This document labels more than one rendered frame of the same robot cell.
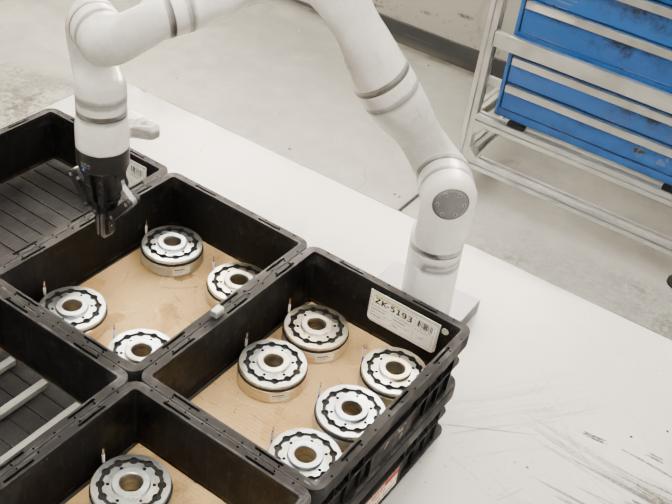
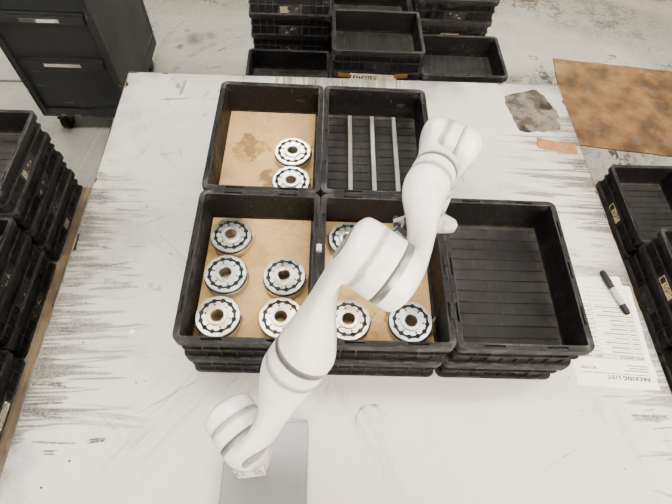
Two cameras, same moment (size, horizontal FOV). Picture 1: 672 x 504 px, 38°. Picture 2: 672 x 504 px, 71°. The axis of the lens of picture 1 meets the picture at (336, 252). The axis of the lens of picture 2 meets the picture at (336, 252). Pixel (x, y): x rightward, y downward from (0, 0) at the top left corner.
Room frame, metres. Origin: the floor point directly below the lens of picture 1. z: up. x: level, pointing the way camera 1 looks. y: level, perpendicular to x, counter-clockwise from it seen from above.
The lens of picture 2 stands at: (1.53, -0.13, 1.88)
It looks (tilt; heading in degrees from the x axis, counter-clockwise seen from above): 59 degrees down; 146
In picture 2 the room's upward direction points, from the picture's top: 5 degrees clockwise
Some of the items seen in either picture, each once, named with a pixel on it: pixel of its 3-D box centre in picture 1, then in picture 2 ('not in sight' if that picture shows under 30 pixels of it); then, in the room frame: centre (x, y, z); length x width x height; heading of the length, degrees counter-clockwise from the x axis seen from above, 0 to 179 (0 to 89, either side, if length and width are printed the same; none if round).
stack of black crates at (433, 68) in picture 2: not in sight; (451, 84); (0.18, 1.37, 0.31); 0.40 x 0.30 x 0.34; 61
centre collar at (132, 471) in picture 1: (131, 483); (290, 180); (0.78, 0.21, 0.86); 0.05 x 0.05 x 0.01
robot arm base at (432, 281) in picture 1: (428, 281); (248, 447); (1.34, -0.17, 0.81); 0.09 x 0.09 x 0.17; 68
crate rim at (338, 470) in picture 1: (313, 357); (253, 262); (1.00, 0.01, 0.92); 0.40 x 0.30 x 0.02; 150
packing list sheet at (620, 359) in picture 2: not in sight; (604, 329); (1.51, 0.79, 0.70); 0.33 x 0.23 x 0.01; 151
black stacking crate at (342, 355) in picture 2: (156, 290); (379, 276); (1.14, 0.27, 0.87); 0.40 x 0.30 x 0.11; 150
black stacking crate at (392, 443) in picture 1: (310, 382); (255, 273); (1.00, 0.01, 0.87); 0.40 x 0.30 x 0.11; 150
